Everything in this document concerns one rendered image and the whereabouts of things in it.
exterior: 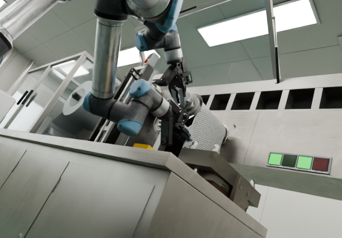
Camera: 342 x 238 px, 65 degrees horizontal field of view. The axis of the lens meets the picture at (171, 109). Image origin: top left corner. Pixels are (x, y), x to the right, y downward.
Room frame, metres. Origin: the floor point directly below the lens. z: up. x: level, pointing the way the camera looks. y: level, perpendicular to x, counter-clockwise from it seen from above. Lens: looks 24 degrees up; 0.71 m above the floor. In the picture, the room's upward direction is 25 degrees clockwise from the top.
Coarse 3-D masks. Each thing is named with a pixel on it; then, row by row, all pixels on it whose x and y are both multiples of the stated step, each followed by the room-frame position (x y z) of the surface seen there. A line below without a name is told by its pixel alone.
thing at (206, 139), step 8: (200, 120) 1.07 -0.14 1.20; (200, 128) 1.09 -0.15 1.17; (208, 128) 1.12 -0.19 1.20; (192, 136) 1.07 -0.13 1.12; (200, 136) 1.10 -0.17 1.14; (208, 136) 1.13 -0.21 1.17; (216, 136) 1.17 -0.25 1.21; (184, 144) 1.05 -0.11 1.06; (200, 144) 1.11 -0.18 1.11; (208, 144) 1.15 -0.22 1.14
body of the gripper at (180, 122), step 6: (168, 102) 0.93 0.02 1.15; (174, 108) 0.95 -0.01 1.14; (180, 108) 0.96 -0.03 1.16; (168, 114) 0.92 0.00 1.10; (174, 114) 0.96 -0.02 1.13; (180, 114) 0.95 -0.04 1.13; (174, 120) 0.97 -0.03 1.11; (180, 120) 0.96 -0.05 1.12; (186, 120) 0.99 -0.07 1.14; (174, 126) 0.96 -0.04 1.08; (180, 126) 0.97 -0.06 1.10; (180, 132) 1.00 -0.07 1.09
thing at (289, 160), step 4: (284, 156) 1.04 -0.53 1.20; (288, 156) 1.03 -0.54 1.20; (292, 156) 1.02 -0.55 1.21; (296, 156) 1.01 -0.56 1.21; (284, 160) 1.04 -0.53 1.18; (288, 160) 1.03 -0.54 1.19; (292, 160) 1.02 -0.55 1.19; (284, 164) 1.04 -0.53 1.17; (288, 164) 1.03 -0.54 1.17; (292, 164) 1.01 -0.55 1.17
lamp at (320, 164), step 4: (316, 160) 0.95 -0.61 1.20; (320, 160) 0.94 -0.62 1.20; (324, 160) 0.92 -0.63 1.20; (328, 160) 0.91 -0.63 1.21; (316, 164) 0.94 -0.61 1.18; (320, 164) 0.93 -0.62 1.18; (324, 164) 0.92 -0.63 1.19; (312, 168) 0.95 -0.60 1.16; (316, 168) 0.94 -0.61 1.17; (320, 168) 0.93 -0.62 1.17; (324, 168) 0.92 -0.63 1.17
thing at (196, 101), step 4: (192, 96) 1.09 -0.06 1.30; (196, 100) 1.06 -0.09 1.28; (196, 104) 1.05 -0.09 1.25; (192, 108) 1.06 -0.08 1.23; (196, 108) 1.05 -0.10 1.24; (188, 112) 1.07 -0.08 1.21; (192, 112) 1.06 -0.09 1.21; (188, 120) 1.11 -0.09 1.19; (192, 120) 1.10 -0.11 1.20; (188, 124) 1.16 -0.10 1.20
